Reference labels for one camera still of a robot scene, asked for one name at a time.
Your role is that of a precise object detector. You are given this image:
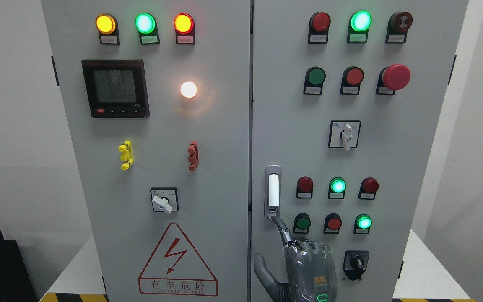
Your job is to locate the silver door handle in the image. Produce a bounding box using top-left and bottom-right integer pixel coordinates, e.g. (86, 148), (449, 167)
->
(265, 165), (282, 220)

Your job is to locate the grey left cabinet door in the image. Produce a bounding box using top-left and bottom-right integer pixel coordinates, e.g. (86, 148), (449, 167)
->
(42, 0), (251, 302)

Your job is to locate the grey cabinet door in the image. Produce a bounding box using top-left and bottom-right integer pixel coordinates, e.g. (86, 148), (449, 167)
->
(42, 0), (251, 302)
(251, 0), (468, 302)

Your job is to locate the grey right cabinet door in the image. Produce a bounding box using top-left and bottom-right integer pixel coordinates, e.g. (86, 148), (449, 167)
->
(251, 0), (468, 302)

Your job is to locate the red terminal clip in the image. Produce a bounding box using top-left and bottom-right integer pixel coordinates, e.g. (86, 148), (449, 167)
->
(187, 141), (199, 171)

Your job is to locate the dark red indicator middle left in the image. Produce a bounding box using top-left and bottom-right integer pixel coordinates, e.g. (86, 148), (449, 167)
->
(296, 176), (314, 199)

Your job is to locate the white glowing indicator light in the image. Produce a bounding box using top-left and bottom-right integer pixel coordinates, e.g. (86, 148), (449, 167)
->
(180, 81), (198, 98)

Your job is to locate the green indicator light middle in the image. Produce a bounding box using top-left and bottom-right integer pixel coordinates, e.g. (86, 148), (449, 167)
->
(327, 177), (347, 200)

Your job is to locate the green indicator light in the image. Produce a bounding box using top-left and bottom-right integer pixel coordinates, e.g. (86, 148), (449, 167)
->
(135, 12), (160, 45)
(327, 177), (347, 200)
(347, 10), (372, 43)

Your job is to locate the green push button upper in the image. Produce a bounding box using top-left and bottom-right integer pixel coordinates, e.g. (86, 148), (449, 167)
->
(303, 66), (326, 96)

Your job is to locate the yellow terminal clip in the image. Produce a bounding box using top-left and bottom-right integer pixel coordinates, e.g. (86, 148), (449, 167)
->
(118, 140), (134, 171)

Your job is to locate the red push button lower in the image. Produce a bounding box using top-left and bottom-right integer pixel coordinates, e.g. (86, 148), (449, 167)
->
(323, 213), (343, 234)

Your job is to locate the red push button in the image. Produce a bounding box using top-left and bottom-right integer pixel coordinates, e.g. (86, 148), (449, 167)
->
(340, 66), (364, 95)
(323, 213), (343, 234)

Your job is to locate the dark red indicator middle right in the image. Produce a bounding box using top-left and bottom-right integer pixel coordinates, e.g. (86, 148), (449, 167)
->
(358, 177), (379, 200)

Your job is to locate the red push button upper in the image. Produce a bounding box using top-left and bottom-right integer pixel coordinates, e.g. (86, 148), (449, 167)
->
(340, 66), (364, 95)

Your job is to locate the red electric hazard warning sticker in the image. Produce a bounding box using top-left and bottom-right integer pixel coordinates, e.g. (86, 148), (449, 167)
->
(138, 222), (218, 297)

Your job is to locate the red lit indicator light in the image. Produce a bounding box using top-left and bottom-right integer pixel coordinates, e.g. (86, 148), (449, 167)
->
(173, 12), (195, 44)

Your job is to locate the green lit push button lower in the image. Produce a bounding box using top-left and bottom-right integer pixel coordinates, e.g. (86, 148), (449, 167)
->
(354, 213), (372, 234)

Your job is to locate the black digital power meter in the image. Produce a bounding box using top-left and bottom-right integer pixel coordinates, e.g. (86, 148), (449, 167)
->
(82, 59), (149, 119)

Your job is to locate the dark red indicator light top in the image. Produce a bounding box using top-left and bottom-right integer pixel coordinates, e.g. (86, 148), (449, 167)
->
(307, 12), (330, 44)

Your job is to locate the green indicator light top left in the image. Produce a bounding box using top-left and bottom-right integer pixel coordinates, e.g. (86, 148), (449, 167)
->
(135, 12), (160, 45)

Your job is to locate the red emergency stop button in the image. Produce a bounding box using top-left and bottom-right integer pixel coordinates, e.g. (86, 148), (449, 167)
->
(376, 64), (411, 96)

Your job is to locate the green indicator light top right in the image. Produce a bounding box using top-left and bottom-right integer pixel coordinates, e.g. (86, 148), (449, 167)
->
(347, 10), (372, 43)

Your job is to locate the yellow indicator light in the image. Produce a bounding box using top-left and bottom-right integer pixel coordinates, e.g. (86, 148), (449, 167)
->
(95, 13), (119, 45)

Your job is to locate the red black buzzer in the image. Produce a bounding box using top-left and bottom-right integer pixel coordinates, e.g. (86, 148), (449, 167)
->
(386, 11), (413, 44)

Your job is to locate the black box at left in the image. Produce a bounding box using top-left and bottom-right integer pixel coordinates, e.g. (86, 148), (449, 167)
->
(0, 229), (38, 302)

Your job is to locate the left white rotary selector switch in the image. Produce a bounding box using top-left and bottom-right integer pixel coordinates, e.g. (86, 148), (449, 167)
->
(150, 187), (179, 214)

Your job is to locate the upper right white selector switch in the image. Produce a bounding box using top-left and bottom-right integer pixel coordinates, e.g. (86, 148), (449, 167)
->
(328, 120), (361, 151)

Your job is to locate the black rotary knob switch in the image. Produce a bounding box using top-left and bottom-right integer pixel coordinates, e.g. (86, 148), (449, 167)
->
(343, 250), (369, 281)

